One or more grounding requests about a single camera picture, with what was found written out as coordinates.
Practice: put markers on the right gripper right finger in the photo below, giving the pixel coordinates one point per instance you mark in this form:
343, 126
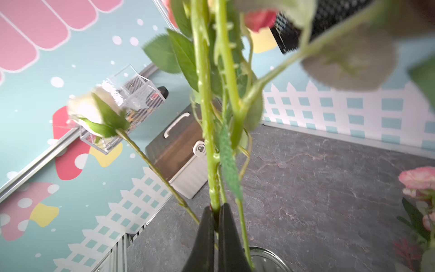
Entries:
231, 254

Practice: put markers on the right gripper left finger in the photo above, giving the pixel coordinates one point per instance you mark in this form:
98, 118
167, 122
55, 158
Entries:
201, 258

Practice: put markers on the clear glass vase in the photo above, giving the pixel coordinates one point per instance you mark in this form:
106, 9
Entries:
266, 261

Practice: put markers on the pink rose stem bunch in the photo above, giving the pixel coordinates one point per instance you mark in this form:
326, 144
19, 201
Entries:
419, 184

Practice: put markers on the brown lidded storage box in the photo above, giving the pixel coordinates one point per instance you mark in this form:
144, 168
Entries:
179, 153

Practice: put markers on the black tape roll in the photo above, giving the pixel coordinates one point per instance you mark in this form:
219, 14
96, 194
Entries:
158, 97

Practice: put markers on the white rose stem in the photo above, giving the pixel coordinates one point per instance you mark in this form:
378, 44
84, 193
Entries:
98, 113

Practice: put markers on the tall pink carnation stem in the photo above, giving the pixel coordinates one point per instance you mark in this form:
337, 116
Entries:
205, 45

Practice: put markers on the white blue flower stem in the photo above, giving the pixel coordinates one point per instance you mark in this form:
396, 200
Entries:
356, 52

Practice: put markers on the clear wire wall basket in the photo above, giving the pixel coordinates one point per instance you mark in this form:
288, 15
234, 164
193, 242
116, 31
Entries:
130, 91

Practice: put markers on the black wire mesh basket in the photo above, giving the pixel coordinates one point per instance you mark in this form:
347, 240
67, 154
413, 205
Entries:
328, 14

